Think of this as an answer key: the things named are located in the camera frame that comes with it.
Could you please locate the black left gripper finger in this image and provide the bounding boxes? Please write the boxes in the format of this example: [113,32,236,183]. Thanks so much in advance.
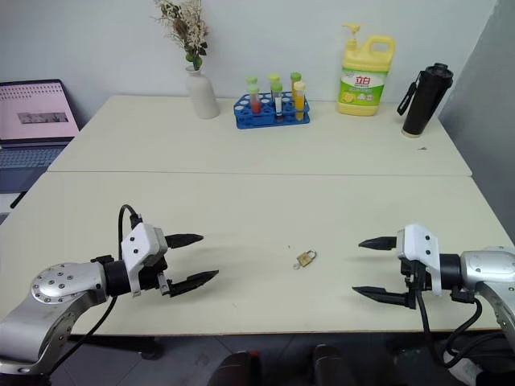
[165,232,205,249]
[167,269,220,298]

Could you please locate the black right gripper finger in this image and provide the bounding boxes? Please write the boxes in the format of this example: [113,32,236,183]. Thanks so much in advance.
[357,236,399,253]
[351,285,409,307]

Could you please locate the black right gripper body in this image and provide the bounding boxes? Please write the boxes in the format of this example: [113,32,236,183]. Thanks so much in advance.
[399,259,430,310]

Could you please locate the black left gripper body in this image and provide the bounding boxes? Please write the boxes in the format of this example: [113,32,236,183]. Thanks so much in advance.
[138,252,174,298]

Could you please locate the small brass padlock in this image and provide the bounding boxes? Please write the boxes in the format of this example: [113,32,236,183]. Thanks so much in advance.
[296,248,318,267]

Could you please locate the dark rounded shape red mark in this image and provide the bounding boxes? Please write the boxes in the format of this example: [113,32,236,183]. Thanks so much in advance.
[208,350,263,386]

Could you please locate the white ceramic vase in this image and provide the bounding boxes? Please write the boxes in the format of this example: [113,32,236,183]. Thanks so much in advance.
[184,66,221,120]

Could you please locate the blue test tube rack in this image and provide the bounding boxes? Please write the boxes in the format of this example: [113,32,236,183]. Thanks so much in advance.
[233,91,312,130]

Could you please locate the green-capped tube red liquid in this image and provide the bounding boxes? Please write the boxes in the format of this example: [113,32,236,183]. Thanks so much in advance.
[248,83,263,117]

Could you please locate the yellow dish soap pump bottle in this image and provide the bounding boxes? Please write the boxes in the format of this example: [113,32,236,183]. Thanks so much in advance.
[336,22,397,118]

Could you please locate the yellow-capped tube yellow liquid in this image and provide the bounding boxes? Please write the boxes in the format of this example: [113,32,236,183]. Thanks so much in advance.
[292,80,308,123]

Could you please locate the green-capped tube white label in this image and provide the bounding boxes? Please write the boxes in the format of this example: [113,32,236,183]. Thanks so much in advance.
[270,81,285,124]

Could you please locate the open laptop computer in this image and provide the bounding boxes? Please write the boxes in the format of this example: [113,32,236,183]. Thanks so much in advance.
[0,78,82,195]

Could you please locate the dried flower bouquet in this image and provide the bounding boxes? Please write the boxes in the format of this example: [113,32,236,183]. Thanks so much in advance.
[151,0,211,73]

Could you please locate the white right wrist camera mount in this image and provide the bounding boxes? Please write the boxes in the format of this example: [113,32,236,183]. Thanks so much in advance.
[395,223,443,297]

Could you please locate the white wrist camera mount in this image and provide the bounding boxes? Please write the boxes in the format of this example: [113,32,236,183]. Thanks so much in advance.
[395,223,443,297]
[120,223,170,298]

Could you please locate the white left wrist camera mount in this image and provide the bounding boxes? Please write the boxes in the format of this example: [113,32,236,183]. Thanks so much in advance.
[120,223,170,298]

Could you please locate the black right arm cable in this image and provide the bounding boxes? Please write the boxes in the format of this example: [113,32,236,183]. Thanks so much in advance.
[415,289,484,368]

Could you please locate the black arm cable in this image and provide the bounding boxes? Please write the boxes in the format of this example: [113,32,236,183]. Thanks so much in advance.
[39,203,144,386]
[415,289,484,368]

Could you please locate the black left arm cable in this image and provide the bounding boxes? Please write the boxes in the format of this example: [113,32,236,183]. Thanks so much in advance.
[39,203,144,386]

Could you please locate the black tumbler with strap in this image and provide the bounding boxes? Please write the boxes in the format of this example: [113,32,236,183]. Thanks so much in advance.
[397,62,455,139]

